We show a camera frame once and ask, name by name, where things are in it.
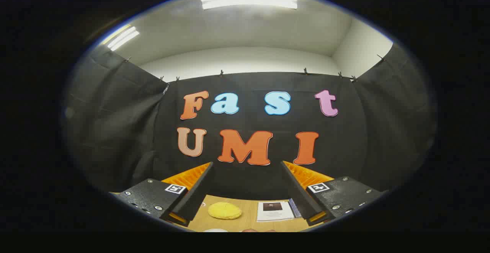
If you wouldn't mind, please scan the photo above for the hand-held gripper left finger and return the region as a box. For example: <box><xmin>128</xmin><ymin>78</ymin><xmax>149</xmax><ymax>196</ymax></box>
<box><xmin>114</xmin><ymin>162</ymin><xmax>215</xmax><ymax>227</ymax></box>

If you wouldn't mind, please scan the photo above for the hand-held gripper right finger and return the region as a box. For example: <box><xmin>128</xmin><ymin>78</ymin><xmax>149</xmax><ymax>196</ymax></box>
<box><xmin>281</xmin><ymin>160</ymin><xmax>385</xmax><ymax>227</ymax></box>

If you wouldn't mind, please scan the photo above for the blue book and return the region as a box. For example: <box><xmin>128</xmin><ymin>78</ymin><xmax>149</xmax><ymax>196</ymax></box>
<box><xmin>288</xmin><ymin>198</ymin><xmax>302</xmax><ymax>218</ymax></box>

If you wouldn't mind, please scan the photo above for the white booklet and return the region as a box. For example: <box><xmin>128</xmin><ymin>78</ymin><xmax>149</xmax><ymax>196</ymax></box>
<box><xmin>256</xmin><ymin>201</ymin><xmax>295</xmax><ymax>222</ymax></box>

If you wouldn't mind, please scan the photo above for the yellow pineapple plush toy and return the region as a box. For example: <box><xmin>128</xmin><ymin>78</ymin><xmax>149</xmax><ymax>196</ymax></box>
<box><xmin>208</xmin><ymin>202</ymin><xmax>242</xmax><ymax>220</ymax></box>

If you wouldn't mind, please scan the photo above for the twin strip ceiling light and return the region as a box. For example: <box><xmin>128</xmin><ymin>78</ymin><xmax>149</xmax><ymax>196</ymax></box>
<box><xmin>101</xmin><ymin>24</ymin><xmax>140</xmax><ymax>51</ymax></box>

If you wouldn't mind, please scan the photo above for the wide ceiling light panel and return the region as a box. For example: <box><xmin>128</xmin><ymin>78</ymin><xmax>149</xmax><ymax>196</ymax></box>
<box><xmin>200</xmin><ymin>0</ymin><xmax>298</xmax><ymax>10</ymax></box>

